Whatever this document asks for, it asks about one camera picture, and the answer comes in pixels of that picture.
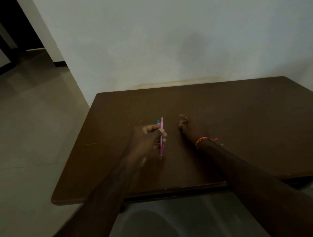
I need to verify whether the person's left hand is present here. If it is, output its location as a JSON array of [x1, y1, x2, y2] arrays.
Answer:
[[129, 124, 168, 167]]

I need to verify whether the person's right hand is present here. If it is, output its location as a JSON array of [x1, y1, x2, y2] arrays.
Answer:
[[179, 113, 209, 147]]

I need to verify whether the pink pen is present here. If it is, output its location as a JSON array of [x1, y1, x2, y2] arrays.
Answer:
[[159, 117, 164, 160]]

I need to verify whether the person's right forearm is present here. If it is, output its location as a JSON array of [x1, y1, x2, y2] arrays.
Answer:
[[196, 139, 313, 237]]

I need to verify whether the person's left forearm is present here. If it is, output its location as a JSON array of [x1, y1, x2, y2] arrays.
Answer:
[[53, 154, 148, 237]]

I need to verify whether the orange thread bracelet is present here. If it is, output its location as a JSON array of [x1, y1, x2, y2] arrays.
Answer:
[[195, 137, 219, 149]]

